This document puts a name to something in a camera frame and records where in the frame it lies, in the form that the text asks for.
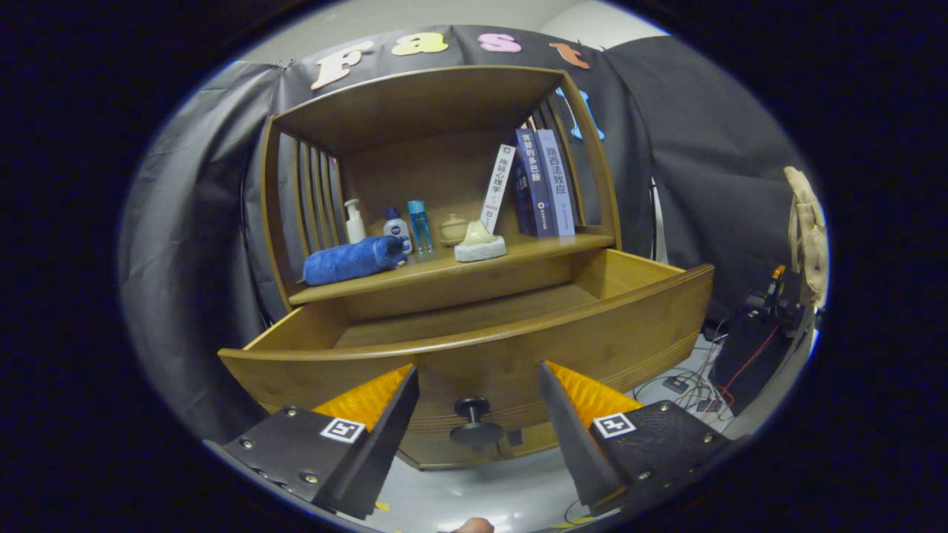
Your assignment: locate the wooden drawer with black knob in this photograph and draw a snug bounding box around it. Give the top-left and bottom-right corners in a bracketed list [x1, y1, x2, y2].
[218, 248, 716, 471]

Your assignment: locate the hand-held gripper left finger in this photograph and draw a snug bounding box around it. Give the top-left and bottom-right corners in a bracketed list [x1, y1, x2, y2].
[204, 364, 421, 520]

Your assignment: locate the wooden countertop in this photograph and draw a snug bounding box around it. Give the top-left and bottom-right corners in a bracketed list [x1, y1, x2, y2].
[287, 233, 617, 306]

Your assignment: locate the blue rolled towel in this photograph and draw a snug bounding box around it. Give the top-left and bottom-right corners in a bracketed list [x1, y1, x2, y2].
[302, 235, 408, 286]

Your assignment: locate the clear blue bottle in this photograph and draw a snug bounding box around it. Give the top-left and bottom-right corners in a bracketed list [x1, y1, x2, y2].
[407, 200, 433, 255]

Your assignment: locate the cream lidded teacup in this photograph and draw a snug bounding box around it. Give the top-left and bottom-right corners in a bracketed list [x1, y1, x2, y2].
[438, 214, 470, 247]

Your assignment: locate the white lotion bottle blue cap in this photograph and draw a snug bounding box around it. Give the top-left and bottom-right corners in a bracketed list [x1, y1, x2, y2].
[382, 207, 413, 256]

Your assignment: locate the black device with orange tip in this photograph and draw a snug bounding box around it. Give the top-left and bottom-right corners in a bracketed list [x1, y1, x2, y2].
[741, 264, 804, 334]

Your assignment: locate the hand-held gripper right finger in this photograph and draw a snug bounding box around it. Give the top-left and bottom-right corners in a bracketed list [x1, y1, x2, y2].
[538, 361, 749, 517]

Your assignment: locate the light blue book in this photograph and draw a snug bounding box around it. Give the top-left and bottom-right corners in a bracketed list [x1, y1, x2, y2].
[536, 130, 576, 238]

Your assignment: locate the tangle of floor cables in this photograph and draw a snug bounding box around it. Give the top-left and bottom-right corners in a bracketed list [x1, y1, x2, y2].
[633, 326, 786, 415]

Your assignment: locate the white book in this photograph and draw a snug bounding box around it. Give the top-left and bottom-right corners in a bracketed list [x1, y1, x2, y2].
[480, 144, 517, 235]

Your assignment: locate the dark blue book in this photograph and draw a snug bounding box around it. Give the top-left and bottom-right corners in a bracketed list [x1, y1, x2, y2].
[513, 130, 556, 238]

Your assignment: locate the white pump bottle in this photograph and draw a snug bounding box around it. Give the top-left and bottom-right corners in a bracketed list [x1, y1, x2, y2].
[344, 198, 367, 244]

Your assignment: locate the wooden cabinet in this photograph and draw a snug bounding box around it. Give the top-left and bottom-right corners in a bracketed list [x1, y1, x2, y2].
[259, 64, 623, 312]

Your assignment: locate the cream handled white brush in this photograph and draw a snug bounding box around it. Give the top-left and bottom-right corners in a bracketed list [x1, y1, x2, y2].
[454, 220, 509, 263]

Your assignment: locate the beige hanging cloth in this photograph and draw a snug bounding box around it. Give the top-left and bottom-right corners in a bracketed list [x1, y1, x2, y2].
[784, 166, 829, 308]

